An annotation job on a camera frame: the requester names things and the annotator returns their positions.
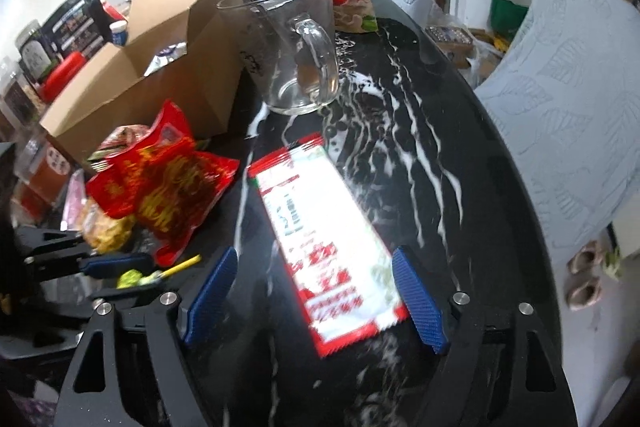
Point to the clear waffle cookie packet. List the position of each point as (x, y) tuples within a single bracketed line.
[(107, 227)]

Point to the brown cardboard box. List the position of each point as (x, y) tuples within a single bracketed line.
[(170, 72)]

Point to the red gold snack packet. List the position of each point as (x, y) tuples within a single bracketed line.
[(160, 187)]

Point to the red plastic bottle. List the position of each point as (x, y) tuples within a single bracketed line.
[(62, 74)]

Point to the dark lidded label jar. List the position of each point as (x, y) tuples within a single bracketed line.
[(35, 52)]

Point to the black printed box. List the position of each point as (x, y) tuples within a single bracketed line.
[(75, 22)]

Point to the green bag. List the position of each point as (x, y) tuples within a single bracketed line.
[(507, 19)]

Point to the pink cone snack packet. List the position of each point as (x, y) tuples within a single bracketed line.
[(75, 199)]

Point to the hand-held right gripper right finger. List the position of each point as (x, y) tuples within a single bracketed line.
[(417, 302)]

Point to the pair of slippers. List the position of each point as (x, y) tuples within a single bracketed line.
[(585, 272)]

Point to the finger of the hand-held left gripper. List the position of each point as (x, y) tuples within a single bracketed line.
[(130, 294), (117, 264)]

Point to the clear jar orange contents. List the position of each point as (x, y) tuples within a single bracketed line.
[(47, 172)]

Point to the glass mug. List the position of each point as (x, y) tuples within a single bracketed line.
[(280, 47)]

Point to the red white packet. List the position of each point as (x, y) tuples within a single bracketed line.
[(320, 227)]

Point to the small white blue bottle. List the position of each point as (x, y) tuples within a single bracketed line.
[(118, 32)]

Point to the yellow green stick candy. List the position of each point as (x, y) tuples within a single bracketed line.
[(150, 276)]

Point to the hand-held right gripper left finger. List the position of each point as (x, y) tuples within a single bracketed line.
[(212, 297)]

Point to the light blue chair cushion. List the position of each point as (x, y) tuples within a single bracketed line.
[(565, 107)]

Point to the silver purple snack packet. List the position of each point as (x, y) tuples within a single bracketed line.
[(167, 57)]

